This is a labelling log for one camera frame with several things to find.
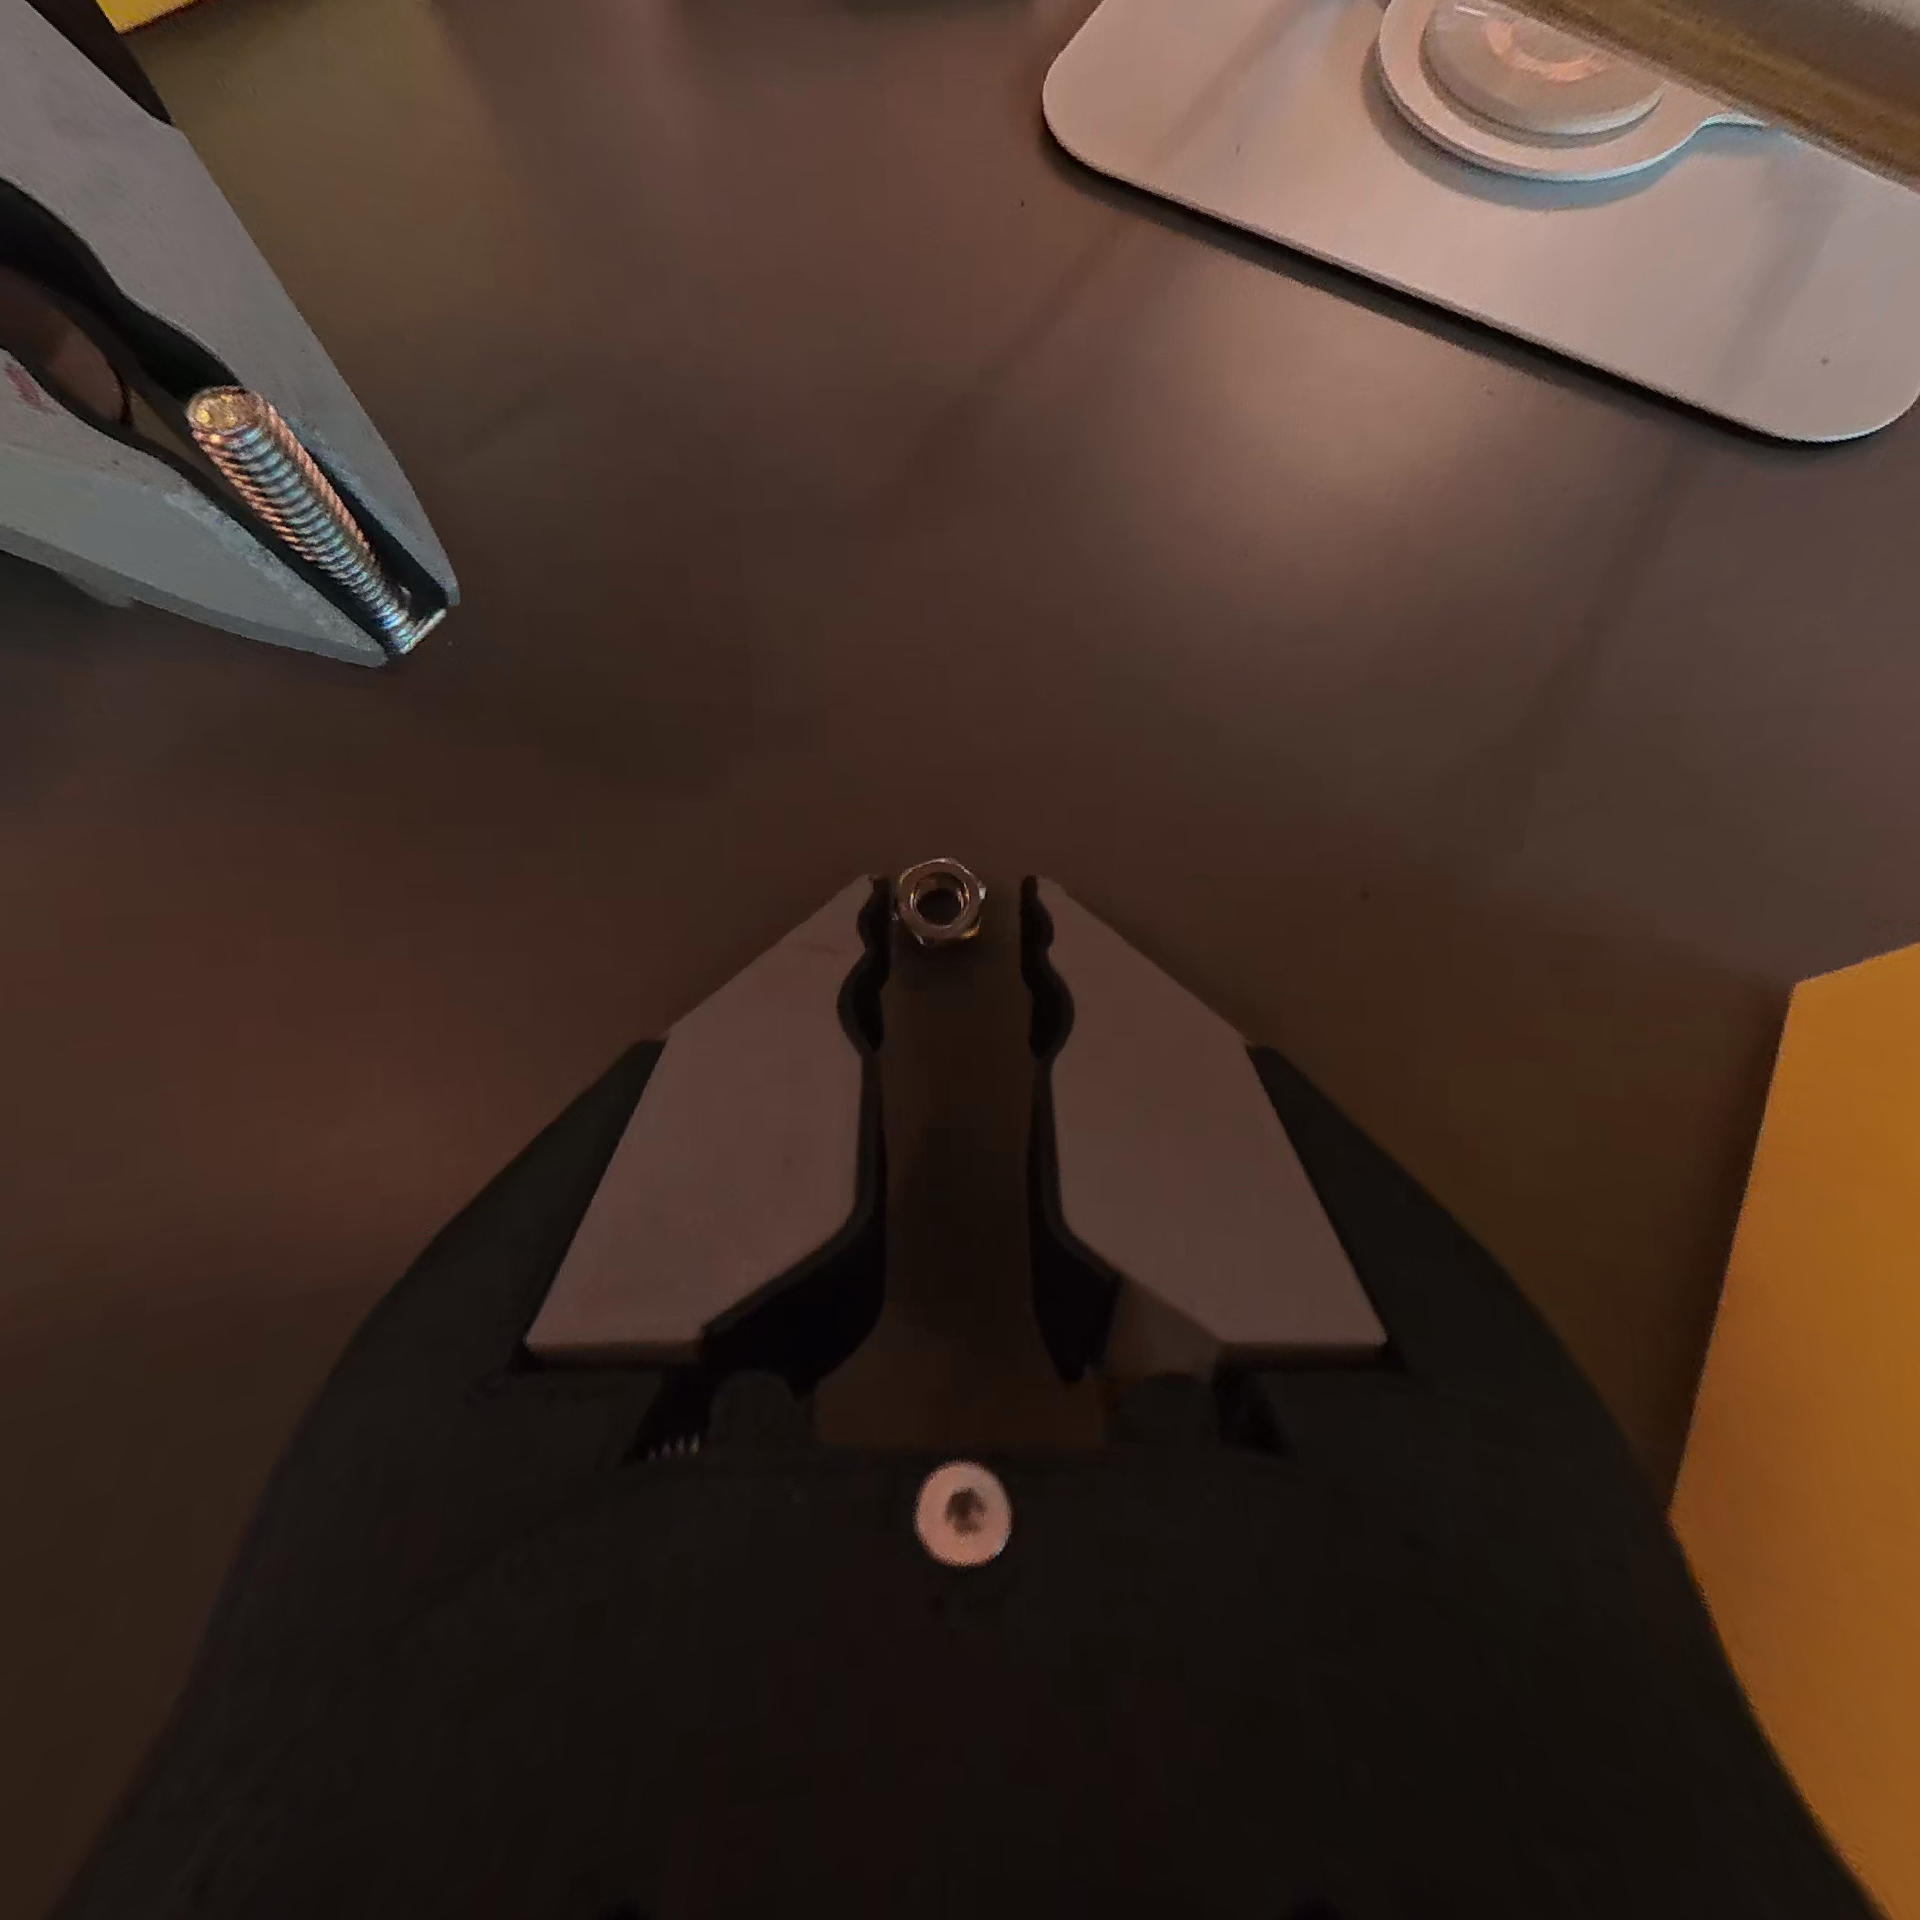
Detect silver bolt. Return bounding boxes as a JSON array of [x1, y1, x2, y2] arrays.
[[184, 382, 451, 663]]

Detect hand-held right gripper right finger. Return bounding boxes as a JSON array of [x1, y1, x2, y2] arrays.
[[1019, 875, 1392, 1390]]

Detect silver hex nut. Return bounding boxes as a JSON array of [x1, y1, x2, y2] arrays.
[[891, 858, 987, 949]]

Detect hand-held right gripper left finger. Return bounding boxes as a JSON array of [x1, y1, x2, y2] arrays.
[[517, 875, 890, 1394]]

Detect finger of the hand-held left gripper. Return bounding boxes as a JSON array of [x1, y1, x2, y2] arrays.
[[0, 345, 410, 670], [0, 0, 461, 615]]

